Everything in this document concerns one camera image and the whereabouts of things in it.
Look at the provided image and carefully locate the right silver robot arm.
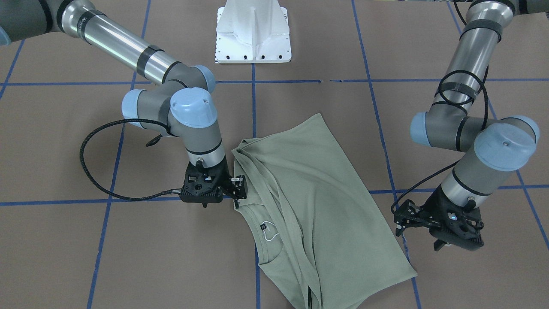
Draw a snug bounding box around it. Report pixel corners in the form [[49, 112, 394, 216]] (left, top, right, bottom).
[[1, 0, 255, 220]]

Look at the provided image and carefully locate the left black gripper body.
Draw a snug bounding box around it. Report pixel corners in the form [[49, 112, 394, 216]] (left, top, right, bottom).
[[392, 187, 484, 251]]

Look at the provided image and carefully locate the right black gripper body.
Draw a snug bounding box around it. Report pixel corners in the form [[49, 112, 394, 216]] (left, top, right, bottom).
[[180, 158, 247, 207]]

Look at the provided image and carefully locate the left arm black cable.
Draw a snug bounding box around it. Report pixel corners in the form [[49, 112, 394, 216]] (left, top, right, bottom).
[[390, 69, 490, 215]]

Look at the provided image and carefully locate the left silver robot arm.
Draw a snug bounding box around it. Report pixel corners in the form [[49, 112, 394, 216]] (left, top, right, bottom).
[[391, 0, 548, 251]]

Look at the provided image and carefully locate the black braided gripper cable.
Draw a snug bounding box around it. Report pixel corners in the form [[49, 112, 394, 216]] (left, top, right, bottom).
[[79, 118, 186, 201]]

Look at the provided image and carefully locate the olive green long-sleeve shirt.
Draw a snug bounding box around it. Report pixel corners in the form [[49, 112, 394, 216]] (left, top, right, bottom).
[[232, 113, 417, 309]]

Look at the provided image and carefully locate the white camera stand pedestal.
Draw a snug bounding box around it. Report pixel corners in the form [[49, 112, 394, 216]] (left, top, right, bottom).
[[214, 0, 292, 64]]

